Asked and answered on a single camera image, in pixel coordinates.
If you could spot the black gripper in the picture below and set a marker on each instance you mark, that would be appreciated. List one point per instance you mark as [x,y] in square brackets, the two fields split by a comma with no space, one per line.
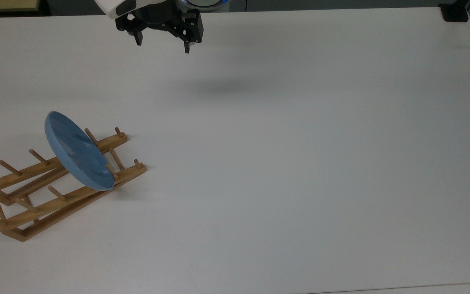
[155,18]

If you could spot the blue round plate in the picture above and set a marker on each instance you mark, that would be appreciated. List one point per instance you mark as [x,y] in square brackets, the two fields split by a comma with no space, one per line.
[76,151]

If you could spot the wooden plate rack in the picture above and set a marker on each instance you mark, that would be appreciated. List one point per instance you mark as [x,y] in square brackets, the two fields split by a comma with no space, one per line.
[110,143]

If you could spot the yellowish wooden furniture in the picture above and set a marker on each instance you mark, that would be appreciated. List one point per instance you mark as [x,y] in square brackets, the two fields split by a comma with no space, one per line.
[2,4]

